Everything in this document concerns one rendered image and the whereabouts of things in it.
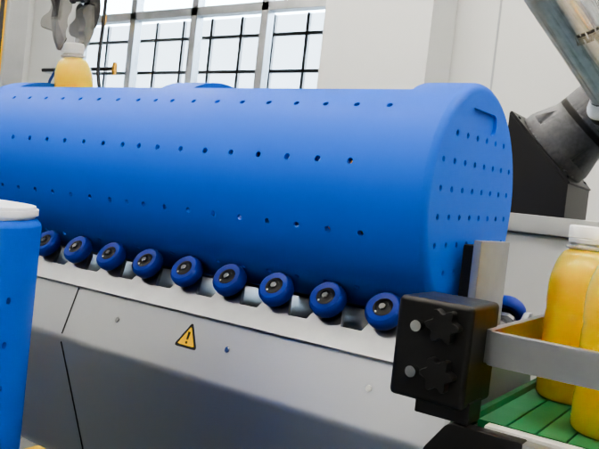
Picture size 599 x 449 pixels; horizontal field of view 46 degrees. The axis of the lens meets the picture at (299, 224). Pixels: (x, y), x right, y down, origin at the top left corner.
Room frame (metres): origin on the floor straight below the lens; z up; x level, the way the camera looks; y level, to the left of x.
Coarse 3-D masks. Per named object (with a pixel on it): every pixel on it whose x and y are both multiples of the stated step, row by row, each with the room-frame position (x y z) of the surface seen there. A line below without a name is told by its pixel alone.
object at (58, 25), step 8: (64, 0) 1.25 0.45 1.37; (64, 8) 1.25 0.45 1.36; (48, 16) 1.27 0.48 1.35; (64, 16) 1.25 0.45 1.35; (48, 24) 1.26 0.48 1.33; (56, 24) 1.24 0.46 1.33; (64, 24) 1.25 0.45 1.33; (56, 32) 1.25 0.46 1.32; (64, 32) 1.25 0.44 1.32; (56, 40) 1.25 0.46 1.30; (64, 40) 1.25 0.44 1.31; (56, 48) 1.26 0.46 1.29
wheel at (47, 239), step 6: (42, 234) 1.13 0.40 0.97; (48, 234) 1.13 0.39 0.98; (54, 234) 1.12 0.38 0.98; (42, 240) 1.12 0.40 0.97; (48, 240) 1.12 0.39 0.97; (54, 240) 1.11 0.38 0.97; (60, 240) 1.12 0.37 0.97; (42, 246) 1.11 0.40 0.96; (48, 246) 1.11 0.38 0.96; (54, 246) 1.11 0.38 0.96; (42, 252) 1.11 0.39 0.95; (48, 252) 1.11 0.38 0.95
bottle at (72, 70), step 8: (64, 56) 1.26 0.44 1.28; (72, 56) 1.26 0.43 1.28; (80, 56) 1.26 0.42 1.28; (64, 64) 1.25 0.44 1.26; (72, 64) 1.25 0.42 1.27; (80, 64) 1.26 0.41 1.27; (88, 64) 1.28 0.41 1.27; (56, 72) 1.26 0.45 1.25; (64, 72) 1.25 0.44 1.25; (72, 72) 1.25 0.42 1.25; (80, 72) 1.26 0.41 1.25; (88, 72) 1.27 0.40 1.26; (56, 80) 1.26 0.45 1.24; (64, 80) 1.25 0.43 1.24; (72, 80) 1.25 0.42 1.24; (80, 80) 1.25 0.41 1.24; (88, 80) 1.27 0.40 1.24
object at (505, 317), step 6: (96, 252) 1.36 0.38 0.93; (126, 258) 1.32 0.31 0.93; (210, 276) 1.20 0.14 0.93; (246, 282) 1.16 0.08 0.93; (294, 294) 1.11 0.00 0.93; (300, 294) 1.10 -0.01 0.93; (306, 294) 1.09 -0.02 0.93; (360, 306) 1.04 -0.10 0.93; (504, 312) 0.91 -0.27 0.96; (504, 318) 0.90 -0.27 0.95; (510, 318) 0.90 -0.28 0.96
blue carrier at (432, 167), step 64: (0, 128) 1.16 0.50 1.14; (64, 128) 1.07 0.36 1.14; (128, 128) 1.00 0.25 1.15; (192, 128) 0.93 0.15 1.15; (256, 128) 0.88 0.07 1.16; (320, 128) 0.83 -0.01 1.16; (384, 128) 0.78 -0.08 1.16; (448, 128) 0.76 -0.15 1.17; (0, 192) 1.16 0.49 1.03; (64, 192) 1.06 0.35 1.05; (128, 192) 0.98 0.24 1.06; (192, 192) 0.91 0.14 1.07; (256, 192) 0.85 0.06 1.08; (320, 192) 0.80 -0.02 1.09; (384, 192) 0.76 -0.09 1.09; (448, 192) 0.78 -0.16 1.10; (512, 192) 0.96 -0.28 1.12; (128, 256) 1.09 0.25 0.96; (256, 256) 0.89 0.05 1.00; (320, 256) 0.82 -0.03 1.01; (384, 256) 0.77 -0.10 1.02; (448, 256) 0.80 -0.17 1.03
